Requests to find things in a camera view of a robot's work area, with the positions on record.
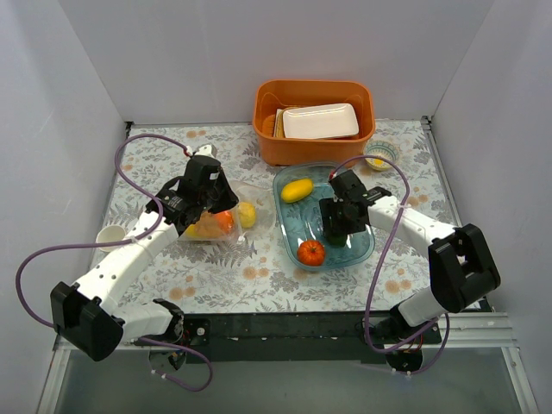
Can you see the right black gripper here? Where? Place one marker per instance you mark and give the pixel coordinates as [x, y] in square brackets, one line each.
[339, 223]

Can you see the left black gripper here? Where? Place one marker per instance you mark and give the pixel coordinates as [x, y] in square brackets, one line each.
[220, 200]

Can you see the orange fruit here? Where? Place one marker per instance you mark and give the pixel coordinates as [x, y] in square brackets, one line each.
[225, 221]

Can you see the bright yellow lemon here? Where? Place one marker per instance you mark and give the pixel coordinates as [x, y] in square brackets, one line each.
[191, 231]

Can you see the pale yellow lemon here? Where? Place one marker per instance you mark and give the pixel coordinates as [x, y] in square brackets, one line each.
[246, 214]

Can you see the small orange pumpkin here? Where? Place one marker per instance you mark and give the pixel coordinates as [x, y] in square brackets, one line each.
[311, 253]

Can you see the clear zip top bag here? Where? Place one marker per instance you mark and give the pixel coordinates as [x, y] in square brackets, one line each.
[262, 199]

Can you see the yellow mango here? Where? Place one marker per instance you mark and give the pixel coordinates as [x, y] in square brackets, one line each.
[296, 190]

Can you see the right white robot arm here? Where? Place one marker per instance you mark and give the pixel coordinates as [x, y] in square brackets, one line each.
[462, 269]

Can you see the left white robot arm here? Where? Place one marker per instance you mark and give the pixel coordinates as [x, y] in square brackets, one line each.
[87, 313]

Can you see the clear blue glass dish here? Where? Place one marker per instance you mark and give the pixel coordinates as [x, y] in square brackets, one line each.
[302, 221]

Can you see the floral tablecloth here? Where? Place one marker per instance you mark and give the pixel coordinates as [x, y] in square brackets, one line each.
[257, 274]

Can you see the small patterned bowl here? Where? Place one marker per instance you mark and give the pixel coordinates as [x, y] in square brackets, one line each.
[380, 151]

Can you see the white rectangular tray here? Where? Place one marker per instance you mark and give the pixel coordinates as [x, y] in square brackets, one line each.
[328, 121]

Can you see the white cup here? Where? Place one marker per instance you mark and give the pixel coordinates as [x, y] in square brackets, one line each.
[110, 234]

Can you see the tan plates in basin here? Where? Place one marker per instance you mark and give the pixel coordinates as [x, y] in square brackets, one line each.
[276, 123]

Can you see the orange plastic basin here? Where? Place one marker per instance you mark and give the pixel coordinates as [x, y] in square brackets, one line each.
[280, 94]

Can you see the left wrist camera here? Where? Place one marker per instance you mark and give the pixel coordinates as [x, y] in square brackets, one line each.
[207, 150]

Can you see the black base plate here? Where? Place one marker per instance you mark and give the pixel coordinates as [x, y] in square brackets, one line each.
[276, 336]

